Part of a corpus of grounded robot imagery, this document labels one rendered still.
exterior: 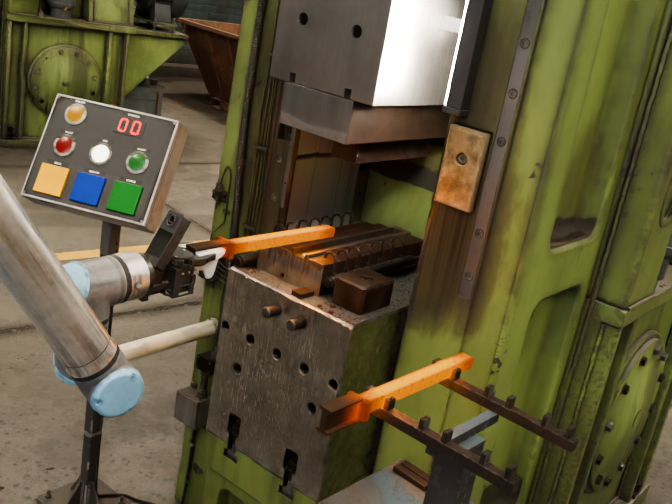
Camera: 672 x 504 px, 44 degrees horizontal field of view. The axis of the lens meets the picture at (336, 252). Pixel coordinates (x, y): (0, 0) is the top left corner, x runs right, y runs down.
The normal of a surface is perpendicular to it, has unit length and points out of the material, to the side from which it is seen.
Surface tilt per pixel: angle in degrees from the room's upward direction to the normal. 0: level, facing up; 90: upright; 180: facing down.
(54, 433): 0
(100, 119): 60
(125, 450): 0
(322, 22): 90
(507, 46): 90
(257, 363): 90
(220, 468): 90
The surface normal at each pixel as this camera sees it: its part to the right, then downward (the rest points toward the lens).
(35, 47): 0.55, 0.36
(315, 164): 0.76, 0.32
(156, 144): -0.12, -0.23
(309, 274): -0.62, 0.14
